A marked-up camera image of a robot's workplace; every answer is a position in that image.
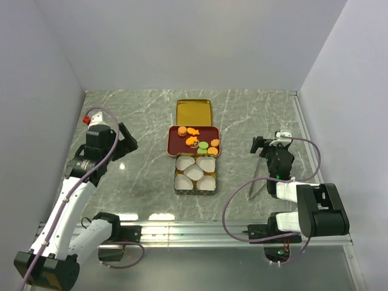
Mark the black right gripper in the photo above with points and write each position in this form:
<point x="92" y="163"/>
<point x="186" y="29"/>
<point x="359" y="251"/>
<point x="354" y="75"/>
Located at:
<point x="257" y="142"/>

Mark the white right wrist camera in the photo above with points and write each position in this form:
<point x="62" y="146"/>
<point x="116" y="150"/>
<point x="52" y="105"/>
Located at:
<point x="282" y="138"/>

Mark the green gold cookie tin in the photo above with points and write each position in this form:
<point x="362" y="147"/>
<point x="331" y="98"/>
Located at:
<point x="195" y="191"/>

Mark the green round macaron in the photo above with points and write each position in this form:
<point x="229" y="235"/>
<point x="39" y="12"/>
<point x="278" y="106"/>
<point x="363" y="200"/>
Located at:
<point x="202" y="147"/>

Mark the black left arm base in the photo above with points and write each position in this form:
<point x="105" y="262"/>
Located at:
<point x="113" y="249"/>

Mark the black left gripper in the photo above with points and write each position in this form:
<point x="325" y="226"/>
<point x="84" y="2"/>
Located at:
<point x="125" y="145"/>

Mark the round orange sandwich cookie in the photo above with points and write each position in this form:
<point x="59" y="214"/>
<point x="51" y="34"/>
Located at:
<point x="182" y="131"/>

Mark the red rectangular tray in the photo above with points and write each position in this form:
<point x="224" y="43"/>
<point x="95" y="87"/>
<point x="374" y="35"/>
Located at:
<point x="177" y="144"/>

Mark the orange pumpkin cookie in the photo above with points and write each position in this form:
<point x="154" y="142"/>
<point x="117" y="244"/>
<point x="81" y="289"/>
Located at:
<point x="214" y="143"/>

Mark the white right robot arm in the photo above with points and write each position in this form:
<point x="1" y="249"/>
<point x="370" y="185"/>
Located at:
<point x="319" y="208"/>

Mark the white paper cup bottom-left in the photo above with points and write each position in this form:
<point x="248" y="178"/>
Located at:
<point x="182" y="182"/>

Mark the white paper cup bottom-right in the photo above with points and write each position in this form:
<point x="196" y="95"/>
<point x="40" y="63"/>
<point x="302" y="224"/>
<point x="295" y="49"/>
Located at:
<point x="206" y="183"/>

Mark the gold tin lid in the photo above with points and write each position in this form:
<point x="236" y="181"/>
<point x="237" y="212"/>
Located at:
<point x="197" y="112"/>

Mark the white paper cup centre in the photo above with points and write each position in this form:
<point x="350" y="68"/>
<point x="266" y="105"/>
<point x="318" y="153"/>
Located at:
<point x="194" y="172"/>

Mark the aluminium mounting rail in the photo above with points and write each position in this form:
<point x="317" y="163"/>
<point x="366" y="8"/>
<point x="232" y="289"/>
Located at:
<point x="209" y="234"/>

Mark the white paper cup top-right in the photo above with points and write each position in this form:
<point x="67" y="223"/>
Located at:
<point x="206" y="163"/>

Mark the orange round waffle cookie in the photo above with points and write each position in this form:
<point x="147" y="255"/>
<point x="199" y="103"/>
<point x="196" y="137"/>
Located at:
<point x="212" y="151"/>

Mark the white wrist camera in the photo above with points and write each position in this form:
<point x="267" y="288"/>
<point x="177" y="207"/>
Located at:
<point x="282" y="138"/>
<point x="96" y="119"/>

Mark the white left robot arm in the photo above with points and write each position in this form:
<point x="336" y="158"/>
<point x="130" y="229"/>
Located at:
<point x="54" y="259"/>

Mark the orange fish cookie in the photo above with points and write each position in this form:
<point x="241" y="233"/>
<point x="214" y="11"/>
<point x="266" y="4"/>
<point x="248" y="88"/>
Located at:
<point x="192" y="131"/>
<point x="192" y="141"/>

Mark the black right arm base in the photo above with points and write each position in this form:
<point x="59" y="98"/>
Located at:
<point x="275" y="250"/>

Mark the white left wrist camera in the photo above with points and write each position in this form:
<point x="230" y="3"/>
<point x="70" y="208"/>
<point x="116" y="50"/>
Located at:
<point x="96" y="119"/>

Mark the white paper cup top-left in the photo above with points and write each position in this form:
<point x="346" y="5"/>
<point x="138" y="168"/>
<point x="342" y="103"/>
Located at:
<point x="184" y="161"/>

